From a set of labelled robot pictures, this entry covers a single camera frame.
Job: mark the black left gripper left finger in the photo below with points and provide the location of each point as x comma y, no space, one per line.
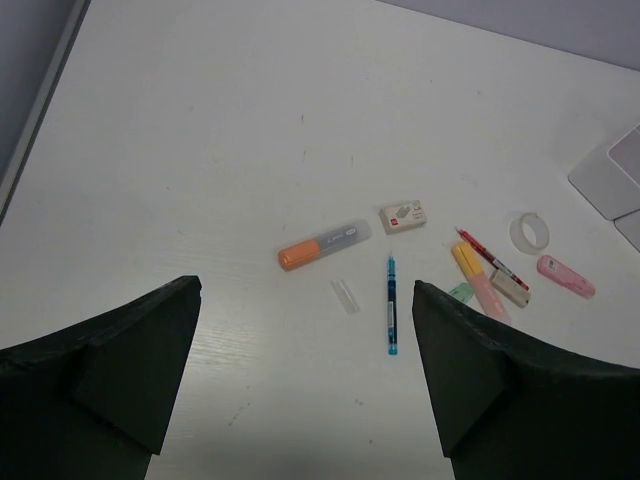
94,400

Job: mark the white storage container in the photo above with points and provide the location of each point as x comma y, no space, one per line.
608,177
629,227

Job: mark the clear adhesive tape roll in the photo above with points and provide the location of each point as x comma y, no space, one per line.
529,233

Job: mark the white eraser in sleeve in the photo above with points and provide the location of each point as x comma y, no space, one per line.
509,288

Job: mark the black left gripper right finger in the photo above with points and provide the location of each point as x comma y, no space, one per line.
510,406

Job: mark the blue gel pen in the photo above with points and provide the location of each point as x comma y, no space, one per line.
392,327

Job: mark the white staples box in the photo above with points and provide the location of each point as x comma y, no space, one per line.
403,216

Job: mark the yellow pink highlighter marker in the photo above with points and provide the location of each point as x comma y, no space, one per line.
472,268

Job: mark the white right storage container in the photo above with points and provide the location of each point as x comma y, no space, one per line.
629,227

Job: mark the white left storage container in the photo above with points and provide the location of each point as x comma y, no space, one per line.
608,177

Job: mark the clear plastic pen cap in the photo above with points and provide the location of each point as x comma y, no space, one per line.
345,296

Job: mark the orange grey highlighter marker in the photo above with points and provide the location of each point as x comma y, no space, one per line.
326,243

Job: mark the pink correction tape dispenser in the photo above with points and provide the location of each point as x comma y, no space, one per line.
564,276

